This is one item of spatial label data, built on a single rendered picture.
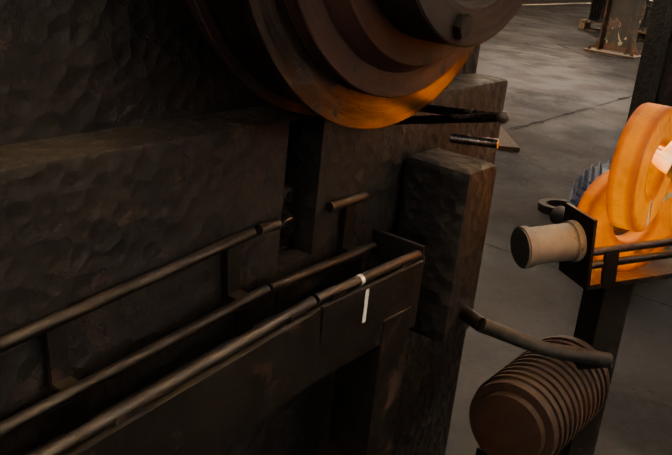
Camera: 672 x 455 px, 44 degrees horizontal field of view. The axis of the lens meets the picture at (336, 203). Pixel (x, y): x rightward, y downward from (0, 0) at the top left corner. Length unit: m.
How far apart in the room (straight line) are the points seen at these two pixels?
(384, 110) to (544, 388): 0.47
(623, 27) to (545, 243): 8.58
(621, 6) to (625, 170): 8.73
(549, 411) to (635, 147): 0.35
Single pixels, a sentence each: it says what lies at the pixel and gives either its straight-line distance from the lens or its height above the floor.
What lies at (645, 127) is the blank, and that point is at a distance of 1.03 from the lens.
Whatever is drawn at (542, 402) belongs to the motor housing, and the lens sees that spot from 1.13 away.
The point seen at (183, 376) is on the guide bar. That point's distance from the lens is 0.73.
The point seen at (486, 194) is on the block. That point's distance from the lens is 1.08.
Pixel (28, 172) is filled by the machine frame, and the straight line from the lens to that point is 0.69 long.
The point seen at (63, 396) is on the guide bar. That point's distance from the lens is 0.74.
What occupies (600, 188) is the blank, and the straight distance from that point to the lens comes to 1.24.
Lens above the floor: 1.07
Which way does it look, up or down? 19 degrees down
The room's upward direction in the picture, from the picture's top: 6 degrees clockwise
